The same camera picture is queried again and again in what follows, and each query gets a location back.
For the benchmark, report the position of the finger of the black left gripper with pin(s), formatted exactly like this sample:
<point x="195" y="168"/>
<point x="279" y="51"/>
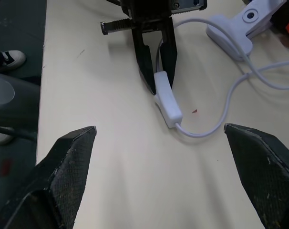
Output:
<point x="169" y="55"/>
<point x="144" y="62"/>

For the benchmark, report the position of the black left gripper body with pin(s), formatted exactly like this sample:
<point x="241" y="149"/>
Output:
<point x="149" y="12"/>

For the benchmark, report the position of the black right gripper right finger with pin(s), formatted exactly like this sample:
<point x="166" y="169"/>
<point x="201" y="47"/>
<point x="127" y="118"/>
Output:
<point x="266" y="167"/>

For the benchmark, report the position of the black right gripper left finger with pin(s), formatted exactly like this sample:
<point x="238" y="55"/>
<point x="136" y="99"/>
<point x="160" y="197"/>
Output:
<point x="63" y="171"/>

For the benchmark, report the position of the white desk lamp clamp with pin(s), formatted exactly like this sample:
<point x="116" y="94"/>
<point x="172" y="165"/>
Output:
<point x="228" y="32"/>

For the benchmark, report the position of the small red scrap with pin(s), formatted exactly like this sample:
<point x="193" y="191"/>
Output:
<point x="194" y="111"/>

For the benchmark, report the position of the white shoe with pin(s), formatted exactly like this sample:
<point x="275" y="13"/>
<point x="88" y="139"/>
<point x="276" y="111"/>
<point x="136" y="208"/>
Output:
<point x="1" y="137"/>

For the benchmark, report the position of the grey chair base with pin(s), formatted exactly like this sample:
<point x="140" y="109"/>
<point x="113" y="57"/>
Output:
<point x="13" y="100"/>

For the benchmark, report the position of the black and white sneaker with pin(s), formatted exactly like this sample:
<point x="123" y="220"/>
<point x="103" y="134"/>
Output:
<point x="12" y="58"/>

